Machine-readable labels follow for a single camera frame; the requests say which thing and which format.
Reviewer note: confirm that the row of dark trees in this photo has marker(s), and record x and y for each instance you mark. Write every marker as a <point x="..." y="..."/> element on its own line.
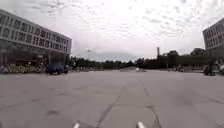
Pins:
<point x="110" y="64"/>

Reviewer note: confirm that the grey concrete slab plaza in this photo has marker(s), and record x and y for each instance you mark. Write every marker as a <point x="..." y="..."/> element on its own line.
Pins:
<point x="113" y="90"/>

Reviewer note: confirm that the tall chimney tower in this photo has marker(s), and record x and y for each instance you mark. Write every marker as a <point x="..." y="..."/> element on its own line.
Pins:
<point x="158" y="52"/>

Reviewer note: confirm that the blue vehicle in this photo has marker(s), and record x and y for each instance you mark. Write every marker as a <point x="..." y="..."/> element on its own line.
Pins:
<point x="56" y="68"/>

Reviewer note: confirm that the robot's own part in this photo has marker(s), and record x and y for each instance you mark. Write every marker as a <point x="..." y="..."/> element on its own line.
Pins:
<point x="76" y="125"/>
<point x="140" y="125"/>

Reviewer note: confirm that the large grey windowed building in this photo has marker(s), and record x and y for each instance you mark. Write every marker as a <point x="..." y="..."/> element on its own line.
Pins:
<point x="26" y="40"/>

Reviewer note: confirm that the row of parked bicycles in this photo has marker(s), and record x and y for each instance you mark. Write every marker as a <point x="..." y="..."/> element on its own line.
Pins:
<point x="23" y="69"/>

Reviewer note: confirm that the dark vehicle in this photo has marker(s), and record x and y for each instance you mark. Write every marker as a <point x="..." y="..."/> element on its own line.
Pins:
<point x="210" y="69"/>

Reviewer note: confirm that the grey office building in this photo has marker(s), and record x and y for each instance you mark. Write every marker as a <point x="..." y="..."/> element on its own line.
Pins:
<point x="215" y="36"/>

